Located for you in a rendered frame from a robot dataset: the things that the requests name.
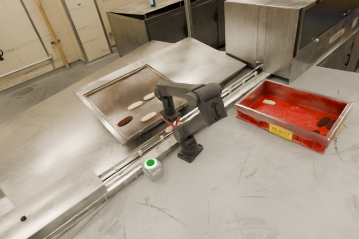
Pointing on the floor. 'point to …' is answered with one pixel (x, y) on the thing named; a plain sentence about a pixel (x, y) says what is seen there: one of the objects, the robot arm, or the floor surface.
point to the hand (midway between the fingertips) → (172, 125)
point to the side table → (248, 182)
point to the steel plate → (66, 139)
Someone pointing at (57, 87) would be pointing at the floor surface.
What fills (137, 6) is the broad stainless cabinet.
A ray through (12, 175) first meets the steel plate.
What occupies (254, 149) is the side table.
